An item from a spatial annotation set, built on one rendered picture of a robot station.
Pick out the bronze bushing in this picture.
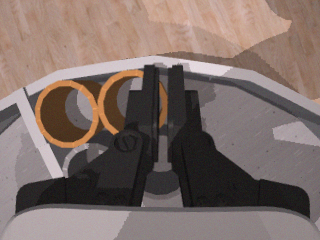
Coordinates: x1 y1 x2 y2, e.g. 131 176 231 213
98 70 168 135
35 80 104 148

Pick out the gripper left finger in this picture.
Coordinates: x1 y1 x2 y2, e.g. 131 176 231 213
15 65 160 214

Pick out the grey metal ring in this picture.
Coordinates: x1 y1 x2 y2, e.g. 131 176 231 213
62 130 113 178
143 124 181 200

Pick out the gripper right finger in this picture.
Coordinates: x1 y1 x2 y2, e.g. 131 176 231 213
167 65 310 218

